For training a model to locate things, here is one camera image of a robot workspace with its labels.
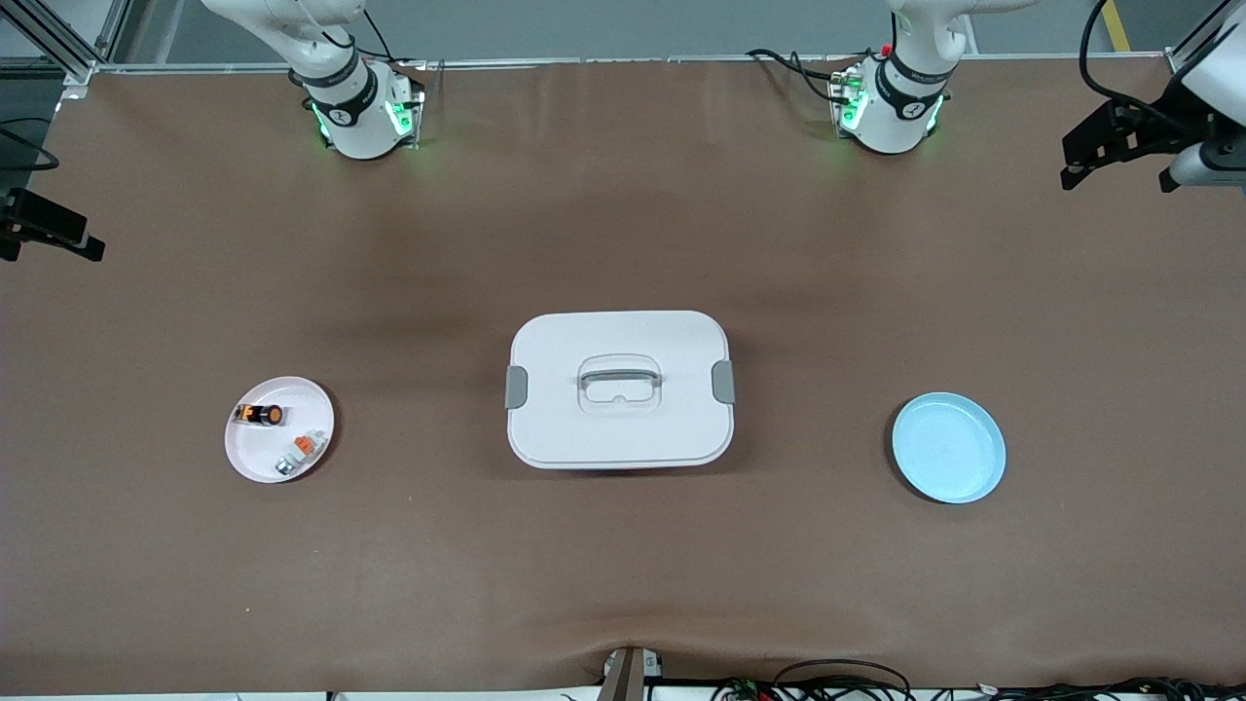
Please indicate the aluminium frame corner post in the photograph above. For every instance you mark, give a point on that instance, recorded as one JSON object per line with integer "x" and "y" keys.
{"x": 68, "y": 56}
{"x": 1183, "y": 60}

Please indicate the light blue round plate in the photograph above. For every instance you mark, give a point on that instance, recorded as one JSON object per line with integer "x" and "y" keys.
{"x": 949, "y": 453}

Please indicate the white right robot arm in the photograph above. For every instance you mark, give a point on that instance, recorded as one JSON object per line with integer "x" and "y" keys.
{"x": 355, "y": 127}

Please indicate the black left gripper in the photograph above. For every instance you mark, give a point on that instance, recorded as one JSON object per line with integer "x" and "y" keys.
{"x": 1141, "y": 133}

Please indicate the aluminium table edge rail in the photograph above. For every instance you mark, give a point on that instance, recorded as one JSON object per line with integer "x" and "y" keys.
{"x": 584, "y": 60}

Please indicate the pink round plate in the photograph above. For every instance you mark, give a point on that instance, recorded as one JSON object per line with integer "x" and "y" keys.
{"x": 263, "y": 458}

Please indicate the white lidded storage box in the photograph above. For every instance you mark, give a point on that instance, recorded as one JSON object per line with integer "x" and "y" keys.
{"x": 623, "y": 428}

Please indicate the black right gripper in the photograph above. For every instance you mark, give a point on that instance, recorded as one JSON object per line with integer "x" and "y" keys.
{"x": 29, "y": 216}

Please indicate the orange push button switch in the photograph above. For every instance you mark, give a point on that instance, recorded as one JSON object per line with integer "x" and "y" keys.
{"x": 261, "y": 416}

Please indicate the metal table edge bracket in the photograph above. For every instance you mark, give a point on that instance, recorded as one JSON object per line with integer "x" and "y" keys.
{"x": 628, "y": 677}

